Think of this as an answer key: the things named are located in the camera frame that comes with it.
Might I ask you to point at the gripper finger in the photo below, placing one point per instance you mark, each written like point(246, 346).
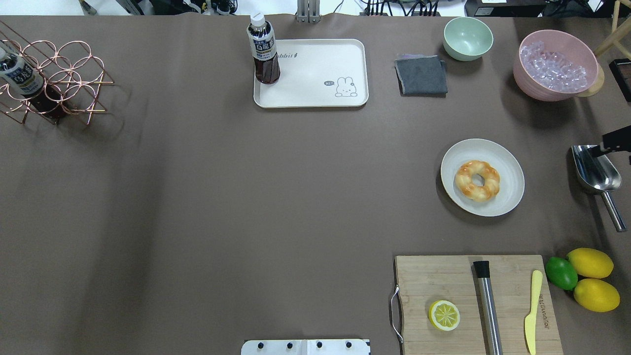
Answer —
point(618, 140)

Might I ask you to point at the white plate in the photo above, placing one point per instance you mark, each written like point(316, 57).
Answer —
point(512, 182)

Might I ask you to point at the glazed donut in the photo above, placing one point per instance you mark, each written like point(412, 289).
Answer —
point(478, 180)

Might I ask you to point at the white rabbit tray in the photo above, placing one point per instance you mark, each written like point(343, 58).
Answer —
point(317, 73)

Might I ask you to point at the tea bottle on tray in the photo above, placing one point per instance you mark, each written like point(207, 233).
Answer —
point(261, 37)

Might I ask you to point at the metal scoop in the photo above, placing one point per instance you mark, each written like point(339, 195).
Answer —
point(600, 177)

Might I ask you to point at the wooden coaster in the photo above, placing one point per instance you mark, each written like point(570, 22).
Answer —
point(596, 78)

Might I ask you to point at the dark framed box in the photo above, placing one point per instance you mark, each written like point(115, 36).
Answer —
point(621, 70)

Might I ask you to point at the ice cubes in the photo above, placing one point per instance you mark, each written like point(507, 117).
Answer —
point(552, 69)

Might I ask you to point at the pink bowl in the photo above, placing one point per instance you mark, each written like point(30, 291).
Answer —
point(554, 40)

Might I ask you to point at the wooden chair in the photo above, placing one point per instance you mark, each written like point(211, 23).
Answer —
point(617, 31)

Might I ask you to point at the upper yellow lemon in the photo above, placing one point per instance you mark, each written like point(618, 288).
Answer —
point(589, 262)

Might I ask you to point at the yellow lemon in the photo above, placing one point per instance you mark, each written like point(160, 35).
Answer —
point(589, 262)
point(596, 295)

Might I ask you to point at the green lime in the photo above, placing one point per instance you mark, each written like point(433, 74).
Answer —
point(561, 273)

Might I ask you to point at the lower yellow lemon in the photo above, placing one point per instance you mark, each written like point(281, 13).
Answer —
point(596, 295)

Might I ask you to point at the yellow plastic knife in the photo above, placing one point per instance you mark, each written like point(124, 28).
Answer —
point(530, 320)

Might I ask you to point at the green bowl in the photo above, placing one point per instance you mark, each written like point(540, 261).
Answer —
point(467, 38)

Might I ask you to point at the steel muddler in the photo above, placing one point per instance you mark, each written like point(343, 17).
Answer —
point(483, 274)

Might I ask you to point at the grey folded cloth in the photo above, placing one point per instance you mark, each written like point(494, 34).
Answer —
point(421, 75)

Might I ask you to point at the wooden cutting board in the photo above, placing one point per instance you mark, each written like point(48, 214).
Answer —
point(422, 280)

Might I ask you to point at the lemon half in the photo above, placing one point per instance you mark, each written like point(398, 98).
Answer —
point(444, 315)

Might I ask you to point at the tea bottle in rack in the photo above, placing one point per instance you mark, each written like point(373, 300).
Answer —
point(31, 85)

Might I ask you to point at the aluminium post bracket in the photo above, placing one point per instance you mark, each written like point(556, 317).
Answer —
point(308, 11)

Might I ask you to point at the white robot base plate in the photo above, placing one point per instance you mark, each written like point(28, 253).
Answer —
point(307, 347)

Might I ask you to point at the copper wire bottle rack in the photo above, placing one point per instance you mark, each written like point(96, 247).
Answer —
point(77, 75)

